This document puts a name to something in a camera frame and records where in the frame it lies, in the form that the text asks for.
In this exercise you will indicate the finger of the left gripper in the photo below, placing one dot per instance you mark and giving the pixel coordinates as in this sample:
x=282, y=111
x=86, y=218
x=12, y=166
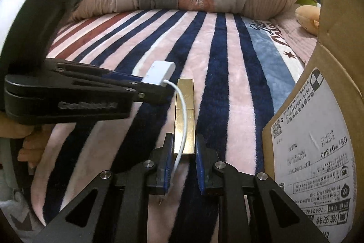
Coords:
x=149, y=93
x=86, y=71

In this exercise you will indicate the striped pink navy blanket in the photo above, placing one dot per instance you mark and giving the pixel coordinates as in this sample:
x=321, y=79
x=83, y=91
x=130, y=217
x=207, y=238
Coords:
x=243, y=70

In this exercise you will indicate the white adapter with cable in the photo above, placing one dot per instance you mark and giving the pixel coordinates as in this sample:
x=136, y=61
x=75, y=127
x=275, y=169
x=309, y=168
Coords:
x=159, y=74

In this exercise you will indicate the yellow plush toy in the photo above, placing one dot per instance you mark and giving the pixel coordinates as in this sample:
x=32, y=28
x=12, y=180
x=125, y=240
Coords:
x=308, y=17

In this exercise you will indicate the gold rectangular bar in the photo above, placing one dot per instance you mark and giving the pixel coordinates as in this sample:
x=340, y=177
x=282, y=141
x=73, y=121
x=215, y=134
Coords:
x=187, y=88

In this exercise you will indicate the person's left hand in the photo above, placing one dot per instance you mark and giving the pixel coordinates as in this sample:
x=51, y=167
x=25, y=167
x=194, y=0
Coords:
x=35, y=139

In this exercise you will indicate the cardboard box with labels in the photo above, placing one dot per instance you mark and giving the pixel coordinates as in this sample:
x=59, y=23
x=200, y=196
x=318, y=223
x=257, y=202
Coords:
x=313, y=146

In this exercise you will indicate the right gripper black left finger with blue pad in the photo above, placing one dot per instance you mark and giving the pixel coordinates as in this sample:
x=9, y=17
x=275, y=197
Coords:
x=114, y=206

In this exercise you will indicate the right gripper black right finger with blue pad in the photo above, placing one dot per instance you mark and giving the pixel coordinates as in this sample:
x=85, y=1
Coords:
x=251, y=208

